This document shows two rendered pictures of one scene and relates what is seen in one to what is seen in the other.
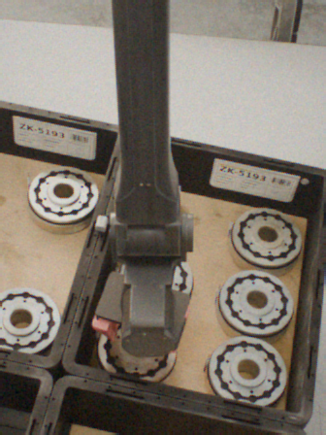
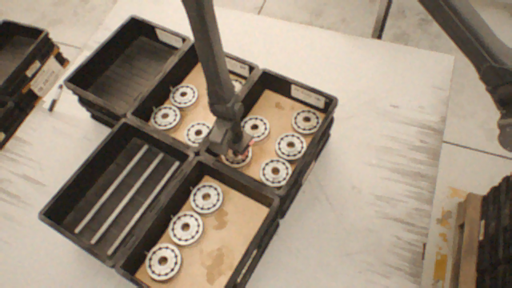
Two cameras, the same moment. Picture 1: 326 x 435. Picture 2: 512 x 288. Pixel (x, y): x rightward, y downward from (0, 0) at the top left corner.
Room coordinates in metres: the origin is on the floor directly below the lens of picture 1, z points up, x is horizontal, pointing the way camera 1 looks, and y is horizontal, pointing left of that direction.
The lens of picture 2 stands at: (0.05, -0.38, 1.95)
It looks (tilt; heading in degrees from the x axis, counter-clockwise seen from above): 60 degrees down; 33
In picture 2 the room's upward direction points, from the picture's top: 7 degrees counter-clockwise
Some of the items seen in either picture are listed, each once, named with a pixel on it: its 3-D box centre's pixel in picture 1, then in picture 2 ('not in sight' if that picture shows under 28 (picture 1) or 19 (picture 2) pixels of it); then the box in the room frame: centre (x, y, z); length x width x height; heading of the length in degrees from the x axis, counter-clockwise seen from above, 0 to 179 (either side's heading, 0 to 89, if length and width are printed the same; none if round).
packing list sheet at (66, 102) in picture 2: not in sight; (82, 82); (0.62, 0.84, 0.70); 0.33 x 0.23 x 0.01; 6
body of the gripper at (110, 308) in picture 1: (145, 296); (233, 132); (0.53, 0.00, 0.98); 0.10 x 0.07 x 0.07; 81
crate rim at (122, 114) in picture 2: not in sight; (129, 62); (0.67, 0.53, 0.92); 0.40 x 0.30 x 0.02; 176
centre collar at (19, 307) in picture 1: (21, 319); (198, 133); (0.54, 0.16, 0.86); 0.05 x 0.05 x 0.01
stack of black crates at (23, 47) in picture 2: not in sight; (27, 78); (0.67, 1.47, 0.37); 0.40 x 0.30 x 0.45; 6
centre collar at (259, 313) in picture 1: (257, 300); (290, 145); (0.62, -0.15, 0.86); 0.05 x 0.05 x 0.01
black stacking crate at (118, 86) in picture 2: not in sight; (134, 71); (0.67, 0.53, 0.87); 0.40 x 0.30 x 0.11; 176
